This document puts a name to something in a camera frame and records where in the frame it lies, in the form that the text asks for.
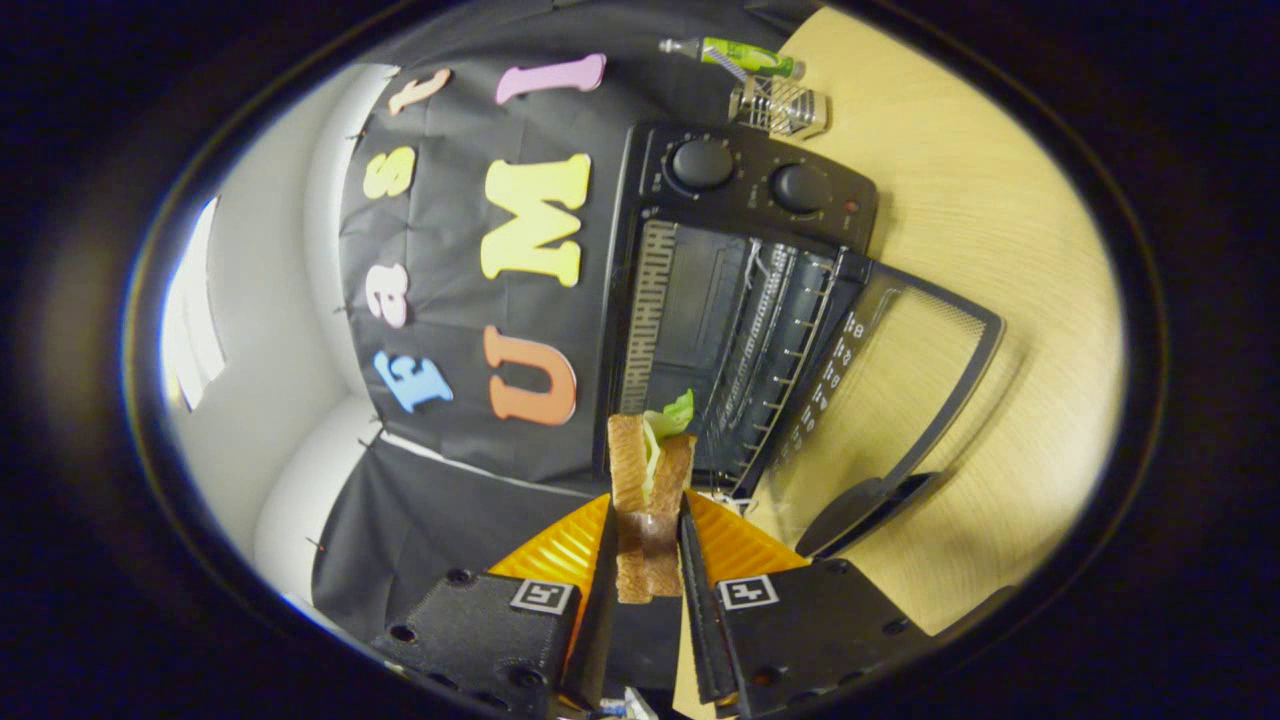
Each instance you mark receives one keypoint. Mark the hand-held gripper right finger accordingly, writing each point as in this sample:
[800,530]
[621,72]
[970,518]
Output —
[700,620]

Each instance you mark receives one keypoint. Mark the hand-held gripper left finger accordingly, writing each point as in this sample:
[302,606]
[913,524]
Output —
[600,620]

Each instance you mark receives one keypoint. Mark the lettuce sandwich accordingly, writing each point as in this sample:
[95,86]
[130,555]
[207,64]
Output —
[632,470]

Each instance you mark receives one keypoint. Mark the black toaster oven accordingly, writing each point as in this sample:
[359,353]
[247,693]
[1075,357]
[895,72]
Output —
[760,190]

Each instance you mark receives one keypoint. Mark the black backdrop cloth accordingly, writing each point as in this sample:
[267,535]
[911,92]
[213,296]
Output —
[450,230]

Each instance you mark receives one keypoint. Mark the long ceiling light panel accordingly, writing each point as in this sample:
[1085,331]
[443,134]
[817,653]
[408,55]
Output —
[195,320]

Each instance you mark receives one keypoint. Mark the clear gridded container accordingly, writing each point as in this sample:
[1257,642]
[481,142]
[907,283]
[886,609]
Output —
[780,105]

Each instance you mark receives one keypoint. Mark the green label bottle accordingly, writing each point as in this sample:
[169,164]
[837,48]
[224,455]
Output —
[750,57]

